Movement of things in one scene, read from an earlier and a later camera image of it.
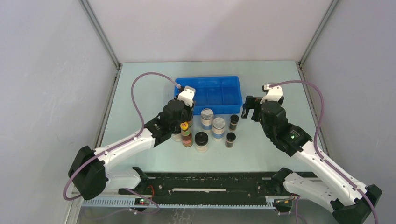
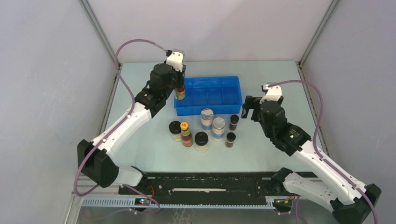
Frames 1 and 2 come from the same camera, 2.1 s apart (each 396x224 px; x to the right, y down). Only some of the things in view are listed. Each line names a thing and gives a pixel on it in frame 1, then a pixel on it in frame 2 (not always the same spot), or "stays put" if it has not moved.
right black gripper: x=251 y=103 stays put
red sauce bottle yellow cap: x=187 y=138 stays put
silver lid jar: x=207 y=117 stays put
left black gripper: x=190 y=110 to x=180 y=75
